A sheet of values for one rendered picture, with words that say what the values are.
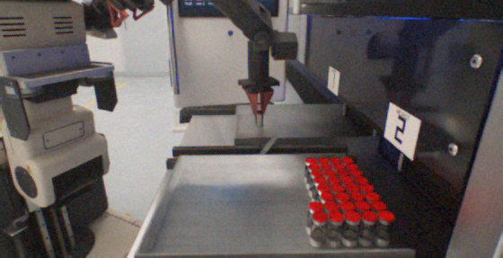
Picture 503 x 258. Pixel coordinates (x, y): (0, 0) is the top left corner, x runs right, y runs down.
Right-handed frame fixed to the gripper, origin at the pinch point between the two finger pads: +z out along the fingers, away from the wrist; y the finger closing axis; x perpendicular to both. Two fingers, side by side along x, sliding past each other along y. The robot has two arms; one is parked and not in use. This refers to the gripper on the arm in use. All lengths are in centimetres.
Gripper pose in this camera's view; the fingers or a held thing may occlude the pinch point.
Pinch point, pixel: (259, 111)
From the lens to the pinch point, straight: 81.3
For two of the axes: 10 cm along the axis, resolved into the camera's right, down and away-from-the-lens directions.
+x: -2.9, -3.4, 9.0
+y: 9.6, -1.2, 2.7
